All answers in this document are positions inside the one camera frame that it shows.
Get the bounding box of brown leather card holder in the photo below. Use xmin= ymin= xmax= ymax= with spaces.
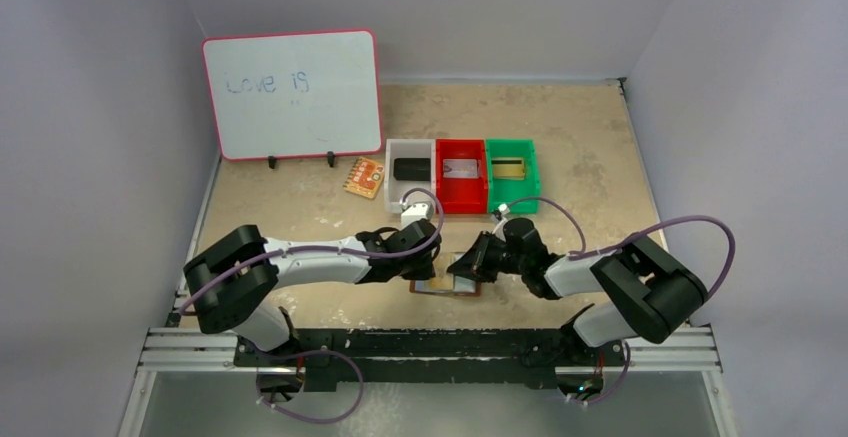
xmin=410 ymin=252 xmax=481 ymax=297

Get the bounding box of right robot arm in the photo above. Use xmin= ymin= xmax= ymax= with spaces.
xmin=447 ymin=218 xmax=708 ymax=364

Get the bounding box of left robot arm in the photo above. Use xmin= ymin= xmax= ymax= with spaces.
xmin=178 ymin=219 xmax=441 ymax=366

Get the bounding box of gold card in green bin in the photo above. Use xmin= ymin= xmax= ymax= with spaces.
xmin=491 ymin=157 xmax=527 ymax=180

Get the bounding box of black card in white bin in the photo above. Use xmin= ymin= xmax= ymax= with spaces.
xmin=392 ymin=157 xmax=431 ymax=182

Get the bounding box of silver card in red bin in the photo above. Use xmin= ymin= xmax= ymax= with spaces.
xmin=442 ymin=159 xmax=480 ymax=179

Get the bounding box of orange patterned card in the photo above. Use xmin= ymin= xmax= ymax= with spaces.
xmin=343 ymin=157 xmax=385 ymax=200

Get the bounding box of green plastic bin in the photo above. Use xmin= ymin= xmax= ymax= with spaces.
xmin=484 ymin=139 xmax=542 ymax=212

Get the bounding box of red plastic bin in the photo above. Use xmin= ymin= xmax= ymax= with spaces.
xmin=435 ymin=139 xmax=489 ymax=214

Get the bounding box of white plastic bin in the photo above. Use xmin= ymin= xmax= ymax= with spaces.
xmin=383 ymin=139 xmax=436 ymax=214

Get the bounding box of pink framed whiteboard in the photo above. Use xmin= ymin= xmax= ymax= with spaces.
xmin=201 ymin=29 xmax=385 ymax=161

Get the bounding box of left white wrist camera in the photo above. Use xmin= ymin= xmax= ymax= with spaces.
xmin=400 ymin=202 xmax=435 ymax=229

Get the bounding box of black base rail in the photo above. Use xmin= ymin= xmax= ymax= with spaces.
xmin=234 ymin=328 xmax=625 ymax=393

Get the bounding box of aluminium frame rail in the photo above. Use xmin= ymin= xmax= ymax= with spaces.
xmin=118 ymin=327 xmax=737 ymax=436

